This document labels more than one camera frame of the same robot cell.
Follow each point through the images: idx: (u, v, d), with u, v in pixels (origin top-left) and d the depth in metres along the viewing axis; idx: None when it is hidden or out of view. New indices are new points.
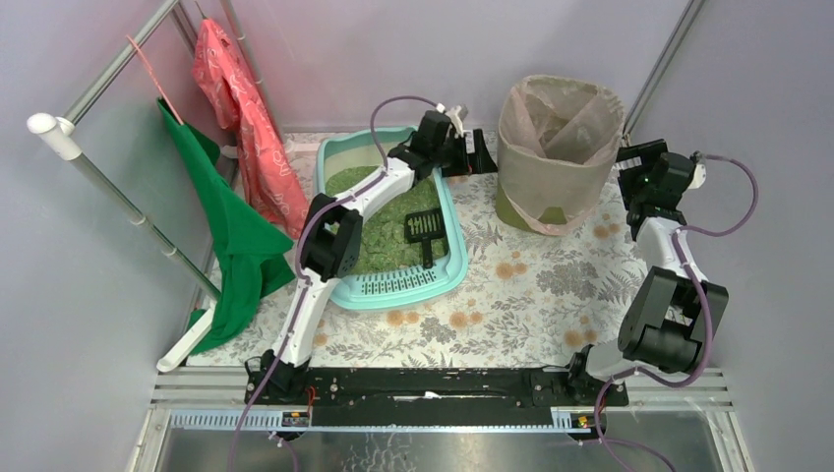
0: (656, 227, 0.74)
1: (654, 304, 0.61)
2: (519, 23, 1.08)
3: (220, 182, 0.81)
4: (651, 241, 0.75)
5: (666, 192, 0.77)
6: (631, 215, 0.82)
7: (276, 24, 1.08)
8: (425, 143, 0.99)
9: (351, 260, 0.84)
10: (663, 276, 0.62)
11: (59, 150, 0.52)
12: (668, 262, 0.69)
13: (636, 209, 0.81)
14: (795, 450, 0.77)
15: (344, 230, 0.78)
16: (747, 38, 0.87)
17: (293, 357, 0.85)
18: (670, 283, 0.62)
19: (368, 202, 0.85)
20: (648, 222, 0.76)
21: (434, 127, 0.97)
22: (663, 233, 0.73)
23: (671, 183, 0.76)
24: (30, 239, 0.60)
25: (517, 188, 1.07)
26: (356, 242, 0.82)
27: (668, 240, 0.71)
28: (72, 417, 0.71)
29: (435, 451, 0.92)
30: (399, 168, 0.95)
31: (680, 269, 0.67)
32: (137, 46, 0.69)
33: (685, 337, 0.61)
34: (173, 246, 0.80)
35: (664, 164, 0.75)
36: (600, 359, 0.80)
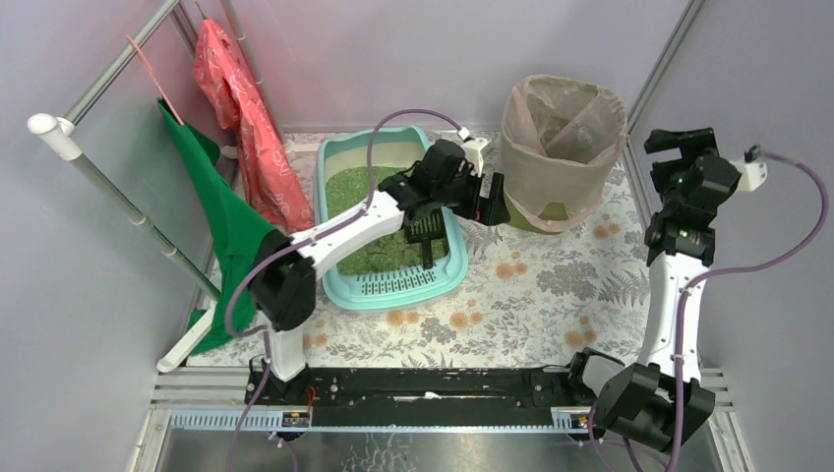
0: (667, 275, 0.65)
1: (629, 398, 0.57)
2: (520, 23, 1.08)
3: (220, 182, 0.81)
4: (660, 286, 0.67)
5: (698, 211, 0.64)
6: (651, 233, 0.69)
7: (277, 24, 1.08)
8: (428, 177, 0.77)
9: (301, 311, 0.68)
10: (644, 374, 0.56)
11: (59, 150, 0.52)
12: (658, 343, 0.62)
13: (659, 228, 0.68)
14: (795, 450, 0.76)
15: (293, 280, 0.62)
16: (747, 39, 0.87)
17: (282, 373, 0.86)
18: (652, 382, 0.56)
19: (329, 249, 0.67)
20: (666, 260, 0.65)
21: (446, 159, 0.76)
22: (673, 289, 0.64)
23: (707, 199, 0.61)
24: (30, 239, 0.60)
25: (514, 180, 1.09)
26: (308, 292, 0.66)
27: (675, 304, 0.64)
28: (71, 417, 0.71)
29: (435, 451, 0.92)
30: (385, 206, 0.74)
31: (670, 362, 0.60)
32: (137, 46, 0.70)
33: (658, 420, 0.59)
34: (173, 246, 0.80)
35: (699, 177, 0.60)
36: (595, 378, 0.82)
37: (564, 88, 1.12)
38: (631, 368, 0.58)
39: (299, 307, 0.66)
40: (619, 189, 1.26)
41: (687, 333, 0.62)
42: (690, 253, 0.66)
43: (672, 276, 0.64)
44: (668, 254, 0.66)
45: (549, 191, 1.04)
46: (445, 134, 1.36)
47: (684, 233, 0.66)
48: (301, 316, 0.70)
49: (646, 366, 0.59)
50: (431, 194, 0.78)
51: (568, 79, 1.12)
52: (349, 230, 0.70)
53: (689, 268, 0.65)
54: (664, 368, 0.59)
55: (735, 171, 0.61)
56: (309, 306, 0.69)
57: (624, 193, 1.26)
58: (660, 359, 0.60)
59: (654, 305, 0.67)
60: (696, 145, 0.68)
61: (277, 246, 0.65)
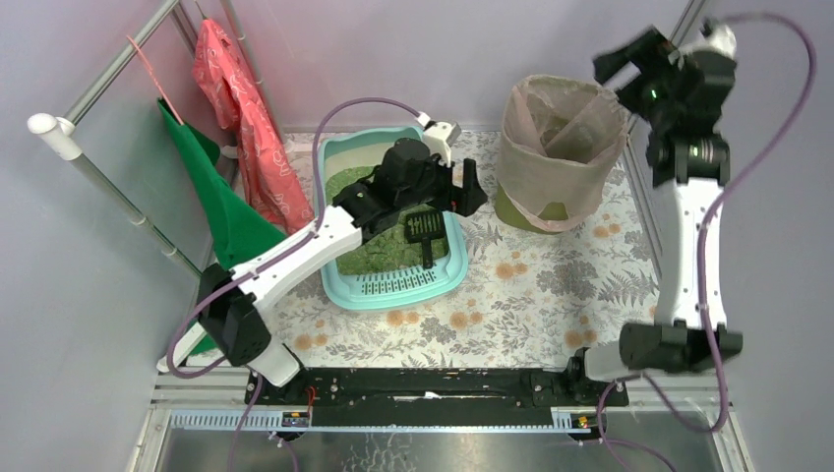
0: (681, 210, 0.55)
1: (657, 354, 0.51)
2: (519, 23, 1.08)
3: (220, 182, 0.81)
4: (672, 225, 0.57)
5: (704, 115, 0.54)
6: (657, 156, 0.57)
7: (277, 24, 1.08)
8: (390, 185, 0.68)
9: (258, 345, 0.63)
10: (669, 329, 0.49)
11: (60, 150, 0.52)
12: (682, 294, 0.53)
13: (663, 146, 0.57)
14: (795, 450, 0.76)
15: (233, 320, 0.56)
16: (746, 39, 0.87)
17: (278, 379, 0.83)
18: (682, 336, 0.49)
19: (274, 281, 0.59)
20: (678, 191, 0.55)
21: (403, 165, 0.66)
22: (689, 226, 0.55)
23: (711, 95, 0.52)
24: (30, 239, 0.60)
25: (514, 180, 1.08)
26: (258, 327, 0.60)
27: (693, 244, 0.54)
28: (71, 417, 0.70)
29: (435, 451, 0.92)
30: (338, 225, 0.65)
31: (694, 314, 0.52)
32: (137, 46, 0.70)
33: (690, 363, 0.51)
34: (173, 247, 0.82)
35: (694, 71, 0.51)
36: (602, 362, 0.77)
37: (564, 88, 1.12)
38: (656, 325, 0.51)
39: (253, 342, 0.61)
40: (619, 189, 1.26)
41: (710, 274, 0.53)
42: (702, 173, 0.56)
43: (687, 211, 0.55)
44: (678, 183, 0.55)
45: (549, 191, 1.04)
46: None
47: (694, 151, 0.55)
48: (260, 350, 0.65)
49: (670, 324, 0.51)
50: (394, 203, 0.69)
51: (568, 79, 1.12)
52: (296, 258, 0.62)
53: (703, 198, 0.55)
54: (688, 321, 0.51)
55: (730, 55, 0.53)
56: (267, 340, 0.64)
57: (624, 193, 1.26)
58: (683, 310, 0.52)
59: (668, 247, 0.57)
60: (645, 54, 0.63)
61: (217, 283, 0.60)
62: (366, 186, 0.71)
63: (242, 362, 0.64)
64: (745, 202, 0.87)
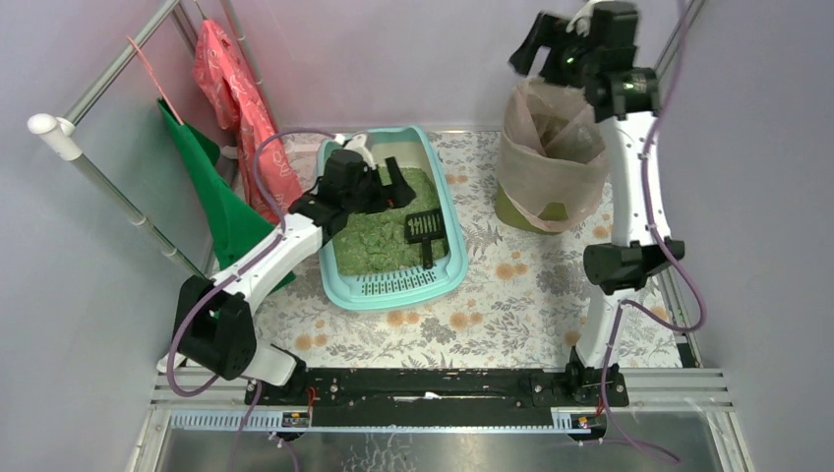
0: (623, 144, 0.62)
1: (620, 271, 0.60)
2: (519, 23, 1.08)
3: (220, 182, 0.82)
4: (618, 157, 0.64)
5: (626, 48, 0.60)
6: (595, 93, 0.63)
7: (276, 24, 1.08)
8: (334, 189, 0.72)
9: (247, 353, 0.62)
10: (627, 252, 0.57)
11: (60, 151, 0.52)
12: (632, 219, 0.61)
13: (601, 85, 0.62)
14: (794, 449, 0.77)
15: (226, 321, 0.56)
16: (745, 40, 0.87)
17: (278, 378, 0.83)
18: (637, 255, 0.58)
19: (257, 279, 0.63)
20: (621, 125, 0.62)
21: (344, 171, 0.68)
22: (632, 158, 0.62)
23: (627, 28, 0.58)
24: (30, 239, 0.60)
25: (514, 181, 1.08)
26: (248, 329, 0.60)
27: (638, 170, 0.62)
28: (71, 417, 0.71)
29: (435, 451, 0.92)
30: (302, 225, 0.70)
31: (646, 233, 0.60)
32: (137, 46, 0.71)
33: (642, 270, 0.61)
34: (173, 247, 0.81)
35: (608, 13, 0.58)
36: (589, 333, 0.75)
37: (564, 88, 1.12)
38: (616, 250, 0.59)
39: (244, 348, 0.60)
40: None
41: (652, 198, 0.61)
42: (638, 104, 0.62)
43: (629, 144, 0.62)
44: (619, 119, 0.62)
45: (547, 190, 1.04)
46: (445, 134, 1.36)
47: (629, 84, 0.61)
48: (248, 359, 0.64)
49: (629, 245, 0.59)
50: (342, 204, 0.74)
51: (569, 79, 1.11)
52: (271, 259, 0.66)
53: (642, 128, 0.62)
54: (642, 240, 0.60)
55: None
56: (254, 346, 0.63)
57: None
58: (636, 233, 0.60)
59: (615, 183, 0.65)
60: (546, 31, 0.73)
61: (202, 290, 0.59)
62: (313, 196, 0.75)
63: (234, 374, 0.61)
64: (744, 203, 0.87)
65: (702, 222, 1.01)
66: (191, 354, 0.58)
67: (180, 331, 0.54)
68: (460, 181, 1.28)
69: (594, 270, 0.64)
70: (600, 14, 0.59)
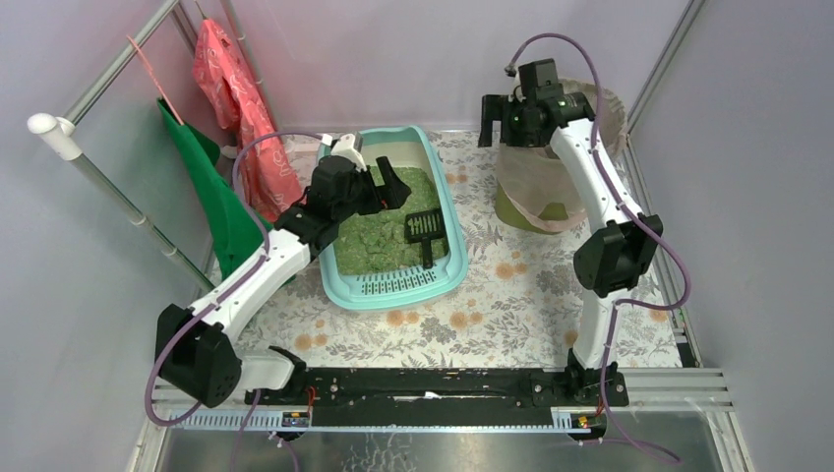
0: (572, 145, 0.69)
1: (610, 259, 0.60)
2: (519, 23, 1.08)
3: (220, 182, 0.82)
4: (573, 161, 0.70)
5: (552, 87, 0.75)
6: (538, 115, 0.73)
7: (276, 24, 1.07)
8: (324, 201, 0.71)
9: (231, 379, 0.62)
10: (608, 232, 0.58)
11: (60, 151, 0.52)
12: (602, 203, 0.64)
13: (541, 110, 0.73)
14: (794, 449, 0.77)
15: (206, 352, 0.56)
16: (746, 39, 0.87)
17: (277, 382, 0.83)
18: (620, 234, 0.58)
19: (237, 307, 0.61)
20: (565, 132, 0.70)
21: (332, 182, 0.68)
22: (583, 153, 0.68)
23: (547, 74, 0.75)
24: (30, 240, 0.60)
25: (515, 182, 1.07)
26: (230, 357, 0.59)
27: (592, 162, 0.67)
28: (71, 417, 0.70)
29: (435, 451, 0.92)
30: (287, 244, 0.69)
31: (619, 212, 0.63)
32: (137, 46, 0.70)
33: (634, 259, 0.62)
34: (173, 246, 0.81)
35: (530, 65, 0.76)
36: (586, 332, 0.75)
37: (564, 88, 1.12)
38: (597, 234, 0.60)
39: (226, 376, 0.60)
40: None
41: (613, 182, 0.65)
42: (576, 116, 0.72)
43: (578, 144, 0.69)
44: (562, 128, 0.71)
45: (544, 189, 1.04)
46: (445, 134, 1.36)
47: (563, 103, 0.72)
48: (232, 383, 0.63)
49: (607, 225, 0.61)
50: (331, 215, 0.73)
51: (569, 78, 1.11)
52: (253, 283, 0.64)
53: (584, 132, 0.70)
54: (617, 219, 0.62)
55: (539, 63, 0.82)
56: (238, 372, 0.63)
57: None
58: (609, 213, 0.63)
59: (579, 181, 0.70)
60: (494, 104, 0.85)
61: (180, 321, 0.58)
62: (301, 206, 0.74)
63: (218, 400, 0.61)
64: (744, 203, 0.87)
65: (701, 222, 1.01)
66: (173, 383, 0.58)
67: (156, 366, 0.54)
68: (460, 181, 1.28)
69: (586, 272, 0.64)
70: (526, 69, 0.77)
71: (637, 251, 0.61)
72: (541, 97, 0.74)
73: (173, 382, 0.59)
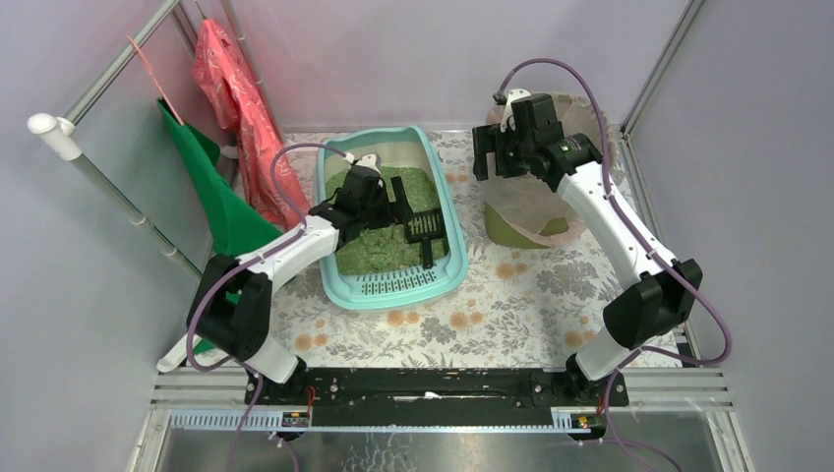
0: (585, 193, 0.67)
1: (649, 312, 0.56)
2: (519, 23, 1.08)
3: (220, 183, 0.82)
4: (585, 206, 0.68)
5: (550, 127, 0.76)
6: (542, 163, 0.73)
7: (276, 24, 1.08)
8: (351, 201, 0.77)
9: (260, 336, 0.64)
10: (644, 286, 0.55)
11: (60, 151, 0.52)
12: (630, 253, 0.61)
13: (545, 158, 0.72)
14: (795, 449, 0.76)
15: (250, 299, 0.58)
16: (747, 38, 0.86)
17: (280, 376, 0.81)
18: (657, 287, 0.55)
19: (280, 265, 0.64)
20: (573, 180, 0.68)
21: (363, 182, 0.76)
22: (599, 200, 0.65)
23: (545, 113, 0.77)
24: (30, 239, 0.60)
25: (515, 206, 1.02)
26: (266, 313, 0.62)
27: (610, 208, 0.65)
28: (70, 417, 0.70)
29: (435, 451, 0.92)
30: (322, 225, 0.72)
31: (651, 262, 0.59)
32: (137, 46, 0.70)
33: (673, 307, 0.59)
34: (173, 247, 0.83)
35: (526, 104, 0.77)
36: (600, 358, 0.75)
37: None
38: (631, 289, 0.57)
39: (257, 330, 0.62)
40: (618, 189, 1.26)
41: (638, 229, 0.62)
42: (583, 161, 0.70)
43: (591, 190, 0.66)
44: (570, 175, 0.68)
45: (550, 209, 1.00)
46: (445, 134, 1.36)
47: (565, 147, 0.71)
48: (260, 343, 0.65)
49: (640, 278, 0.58)
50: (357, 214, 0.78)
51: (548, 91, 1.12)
52: (291, 251, 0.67)
53: (593, 176, 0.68)
54: (651, 269, 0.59)
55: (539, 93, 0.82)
56: (267, 330, 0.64)
57: (624, 192, 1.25)
58: (640, 264, 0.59)
59: (600, 231, 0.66)
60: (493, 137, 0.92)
61: (225, 267, 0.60)
62: (329, 205, 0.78)
63: (243, 355, 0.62)
64: (744, 202, 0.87)
65: (701, 222, 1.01)
66: (207, 335, 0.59)
67: (204, 303, 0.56)
68: (460, 181, 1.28)
69: (622, 328, 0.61)
70: (523, 106, 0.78)
71: (676, 300, 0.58)
72: (541, 139, 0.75)
73: (204, 331, 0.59)
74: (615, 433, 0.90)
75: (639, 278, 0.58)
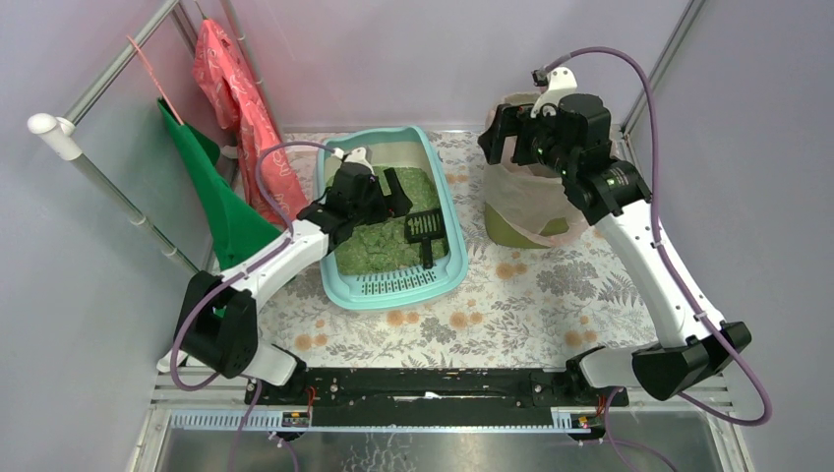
0: (630, 237, 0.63)
1: (690, 377, 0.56)
2: (519, 23, 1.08)
3: (220, 184, 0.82)
4: (628, 250, 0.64)
5: (600, 147, 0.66)
6: (582, 196, 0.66)
7: (276, 24, 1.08)
8: (342, 201, 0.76)
9: (248, 352, 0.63)
10: (689, 352, 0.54)
11: (60, 151, 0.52)
12: (678, 312, 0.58)
13: (586, 190, 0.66)
14: (795, 450, 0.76)
15: (233, 317, 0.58)
16: (748, 38, 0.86)
17: (279, 378, 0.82)
18: (702, 353, 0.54)
19: (265, 278, 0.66)
20: (620, 221, 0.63)
21: (353, 182, 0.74)
22: (647, 248, 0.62)
23: (598, 130, 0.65)
24: (30, 239, 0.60)
25: (515, 206, 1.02)
26: (252, 326, 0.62)
27: (659, 260, 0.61)
28: (71, 417, 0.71)
29: (435, 451, 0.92)
30: (309, 230, 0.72)
31: (697, 323, 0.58)
32: (137, 46, 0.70)
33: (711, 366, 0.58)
34: (173, 246, 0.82)
35: (580, 119, 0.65)
36: (617, 378, 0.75)
37: None
38: (674, 353, 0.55)
39: (245, 347, 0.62)
40: None
41: (686, 284, 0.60)
42: (628, 196, 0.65)
43: (637, 236, 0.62)
44: (615, 215, 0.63)
45: (551, 210, 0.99)
46: (445, 134, 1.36)
47: (611, 181, 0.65)
48: (249, 358, 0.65)
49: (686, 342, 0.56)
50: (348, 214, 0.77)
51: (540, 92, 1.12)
52: (276, 262, 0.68)
53: (639, 217, 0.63)
54: (697, 332, 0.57)
55: (591, 95, 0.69)
56: (255, 346, 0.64)
57: None
58: (687, 326, 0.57)
59: (640, 274, 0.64)
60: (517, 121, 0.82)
61: (208, 285, 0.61)
62: (320, 205, 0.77)
63: (235, 371, 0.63)
64: (744, 201, 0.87)
65: (702, 223, 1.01)
66: (193, 351, 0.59)
67: (187, 323, 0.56)
68: (460, 181, 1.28)
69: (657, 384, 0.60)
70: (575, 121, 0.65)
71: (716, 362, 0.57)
72: (583, 164, 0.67)
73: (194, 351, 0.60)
74: (612, 432, 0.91)
75: (685, 343, 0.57)
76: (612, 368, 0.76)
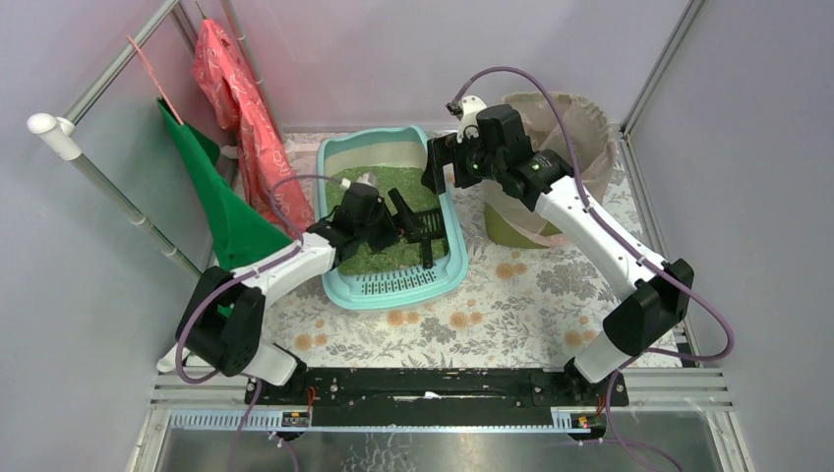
0: (564, 207, 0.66)
1: (651, 319, 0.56)
2: (519, 24, 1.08)
3: (220, 182, 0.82)
4: (566, 221, 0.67)
5: (520, 144, 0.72)
6: (515, 186, 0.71)
7: (276, 24, 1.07)
8: (350, 219, 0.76)
9: (249, 352, 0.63)
10: (641, 294, 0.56)
11: (60, 150, 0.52)
12: (621, 263, 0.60)
13: (518, 180, 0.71)
14: (795, 449, 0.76)
15: (242, 312, 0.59)
16: (747, 37, 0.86)
17: (278, 378, 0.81)
18: (652, 291, 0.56)
19: (274, 279, 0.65)
20: (550, 199, 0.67)
21: (361, 202, 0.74)
22: (579, 213, 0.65)
23: (514, 128, 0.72)
24: (30, 239, 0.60)
25: (516, 206, 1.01)
26: (258, 325, 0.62)
27: (592, 221, 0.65)
28: (71, 417, 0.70)
29: (435, 450, 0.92)
30: (320, 242, 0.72)
31: (642, 268, 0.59)
32: (137, 46, 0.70)
33: (672, 309, 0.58)
34: (173, 246, 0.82)
35: (496, 122, 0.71)
36: (601, 361, 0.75)
37: (536, 102, 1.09)
38: (630, 299, 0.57)
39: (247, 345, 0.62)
40: (619, 189, 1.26)
41: (624, 237, 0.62)
42: (556, 178, 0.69)
43: (569, 206, 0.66)
44: (546, 194, 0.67)
45: None
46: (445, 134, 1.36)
47: (537, 167, 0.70)
48: (249, 357, 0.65)
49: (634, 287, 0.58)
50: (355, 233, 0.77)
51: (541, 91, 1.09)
52: (286, 266, 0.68)
53: (567, 192, 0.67)
54: (643, 275, 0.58)
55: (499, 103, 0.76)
56: (257, 345, 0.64)
57: (624, 192, 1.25)
58: (633, 272, 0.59)
59: (583, 241, 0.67)
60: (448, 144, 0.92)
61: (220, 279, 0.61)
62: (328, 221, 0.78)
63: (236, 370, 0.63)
64: (744, 201, 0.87)
65: (701, 222, 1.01)
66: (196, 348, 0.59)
67: (194, 318, 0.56)
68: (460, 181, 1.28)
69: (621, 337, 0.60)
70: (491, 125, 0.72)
71: (673, 301, 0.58)
72: (511, 160, 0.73)
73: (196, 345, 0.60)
74: (616, 432, 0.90)
75: (634, 286, 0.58)
76: (597, 349, 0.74)
